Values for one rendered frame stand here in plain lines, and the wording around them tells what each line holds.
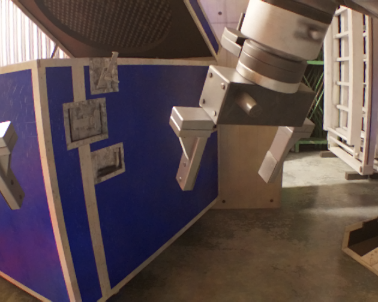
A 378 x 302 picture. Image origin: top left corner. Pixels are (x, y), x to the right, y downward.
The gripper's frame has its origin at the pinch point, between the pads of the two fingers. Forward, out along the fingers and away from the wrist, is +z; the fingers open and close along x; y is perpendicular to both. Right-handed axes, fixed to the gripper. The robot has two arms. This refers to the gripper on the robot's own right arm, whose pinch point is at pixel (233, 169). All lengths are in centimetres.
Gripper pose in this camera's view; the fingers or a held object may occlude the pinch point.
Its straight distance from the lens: 42.9
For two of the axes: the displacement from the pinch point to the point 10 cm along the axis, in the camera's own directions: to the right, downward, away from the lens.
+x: 9.0, -0.2, 4.3
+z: -2.4, 8.2, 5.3
